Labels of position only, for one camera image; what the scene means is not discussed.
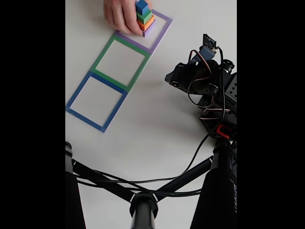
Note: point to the green square frame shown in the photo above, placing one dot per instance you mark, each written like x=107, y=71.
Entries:
x=105, y=53

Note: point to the red table clamp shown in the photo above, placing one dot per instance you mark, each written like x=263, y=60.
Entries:
x=219, y=130

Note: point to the blue square frame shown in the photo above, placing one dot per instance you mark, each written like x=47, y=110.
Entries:
x=85, y=120

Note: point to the person's hand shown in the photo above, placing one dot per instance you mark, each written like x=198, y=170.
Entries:
x=121, y=14

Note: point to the green cube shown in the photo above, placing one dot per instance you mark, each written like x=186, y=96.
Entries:
x=145, y=18

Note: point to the purple block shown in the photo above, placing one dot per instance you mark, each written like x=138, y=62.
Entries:
x=149, y=31

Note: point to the small blue cube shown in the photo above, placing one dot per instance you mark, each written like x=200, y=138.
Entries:
x=141, y=6

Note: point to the orange block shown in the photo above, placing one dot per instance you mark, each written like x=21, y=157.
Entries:
x=147, y=23

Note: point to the black camera tripod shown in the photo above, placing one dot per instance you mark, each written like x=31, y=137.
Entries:
x=143, y=210

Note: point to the purple square frame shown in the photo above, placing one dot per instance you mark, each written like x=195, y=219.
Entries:
x=133, y=43

